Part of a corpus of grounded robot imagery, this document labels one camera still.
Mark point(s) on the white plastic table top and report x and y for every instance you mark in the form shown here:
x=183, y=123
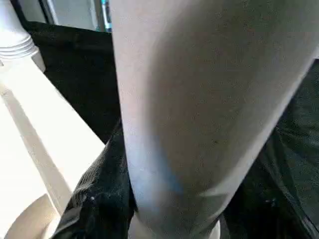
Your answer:
x=40, y=149

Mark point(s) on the white plastic table leg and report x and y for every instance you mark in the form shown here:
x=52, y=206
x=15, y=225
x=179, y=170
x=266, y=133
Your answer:
x=209, y=99
x=12, y=30

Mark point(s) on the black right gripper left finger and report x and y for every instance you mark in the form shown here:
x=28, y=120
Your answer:
x=99, y=199

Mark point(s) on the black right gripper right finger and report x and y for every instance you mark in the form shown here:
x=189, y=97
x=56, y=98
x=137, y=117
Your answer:
x=269, y=204

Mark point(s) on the black table mat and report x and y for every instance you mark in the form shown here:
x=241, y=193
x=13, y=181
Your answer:
x=79, y=74

